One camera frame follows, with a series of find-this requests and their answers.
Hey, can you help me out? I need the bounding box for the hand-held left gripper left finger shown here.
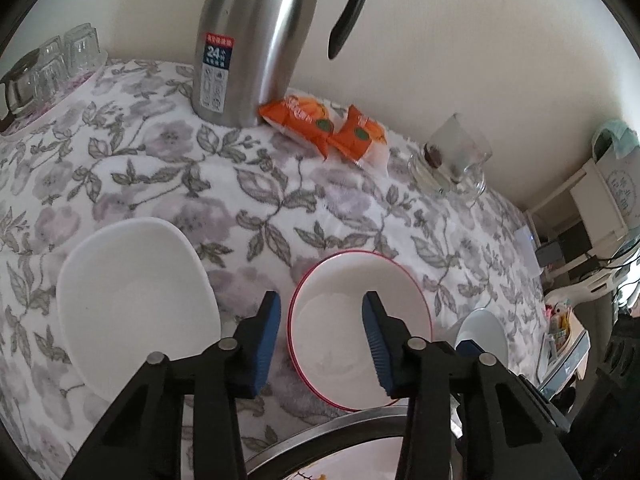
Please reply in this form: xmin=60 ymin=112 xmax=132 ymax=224
xmin=60 ymin=290 xmax=282 ymax=480

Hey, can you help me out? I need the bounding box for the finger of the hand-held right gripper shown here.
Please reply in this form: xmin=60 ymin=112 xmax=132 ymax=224
xmin=455 ymin=339 xmax=571 ymax=433

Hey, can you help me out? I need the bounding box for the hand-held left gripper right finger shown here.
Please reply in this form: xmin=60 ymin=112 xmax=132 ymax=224
xmin=361 ymin=291 xmax=583 ymax=480

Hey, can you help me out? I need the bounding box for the small white bowl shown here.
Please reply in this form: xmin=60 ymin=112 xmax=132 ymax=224
xmin=454 ymin=308 xmax=509 ymax=368

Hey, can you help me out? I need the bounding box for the strawberry print bowl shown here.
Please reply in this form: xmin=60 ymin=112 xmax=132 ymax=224
xmin=287 ymin=250 xmax=434 ymax=412

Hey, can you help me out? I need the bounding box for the large steel basin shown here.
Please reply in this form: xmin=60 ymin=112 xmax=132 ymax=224
xmin=245 ymin=406 xmax=461 ymax=480

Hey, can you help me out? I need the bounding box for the white square bowl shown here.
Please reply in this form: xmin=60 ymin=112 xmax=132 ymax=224
xmin=56 ymin=217 xmax=221 ymax=403

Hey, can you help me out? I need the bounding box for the white power strip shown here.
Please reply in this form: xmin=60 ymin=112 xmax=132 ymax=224
xmin=516 ymin=224 xmax=542 ymax=275

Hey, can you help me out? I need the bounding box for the black power adapter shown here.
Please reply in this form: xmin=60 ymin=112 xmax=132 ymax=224
xmin=536 ymin=240 xmax=564 ymax=269

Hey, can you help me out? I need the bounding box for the white plastic chair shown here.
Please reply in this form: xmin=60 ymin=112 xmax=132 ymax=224
xmin=542 ymin=266 xmax=640 ymax=312

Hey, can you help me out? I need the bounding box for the white shelf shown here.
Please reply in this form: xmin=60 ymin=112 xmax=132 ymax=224
xmin=522 ymin=160 xmax=640 ymax=281

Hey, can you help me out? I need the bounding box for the clear glass mug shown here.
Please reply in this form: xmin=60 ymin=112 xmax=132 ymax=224
xmin=407 ymin=112 xmax=493 ymax=198

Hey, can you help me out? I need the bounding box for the grey floral table blanket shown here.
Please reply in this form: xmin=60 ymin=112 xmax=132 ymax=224
xmin=0 ymin=57 xmax=551 ymax=480

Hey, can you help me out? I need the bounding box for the orange snack packet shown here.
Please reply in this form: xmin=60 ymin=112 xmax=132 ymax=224
xmin=325 ymin=105 xmax=388 ymax=171
xmin=258 ymin=91 xmax=346 ymax=161

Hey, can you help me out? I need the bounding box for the white paper bag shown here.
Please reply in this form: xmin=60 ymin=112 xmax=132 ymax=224
xmin=592 ymin=120 xmax=640 ymax=233

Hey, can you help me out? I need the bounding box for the stainless steel thermos jug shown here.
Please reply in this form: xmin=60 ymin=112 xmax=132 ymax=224
xmin=191 ymin=0 xmax=371 ymax=128

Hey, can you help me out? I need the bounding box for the clear glass cup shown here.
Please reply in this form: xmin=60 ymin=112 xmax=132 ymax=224
xmin=64 ymin=22 xmax=104 ymax=74
xmin=37 ymin=36 xmax=68 ymax=68
xmin=32 ymin=60 xmax=69 ymax=97

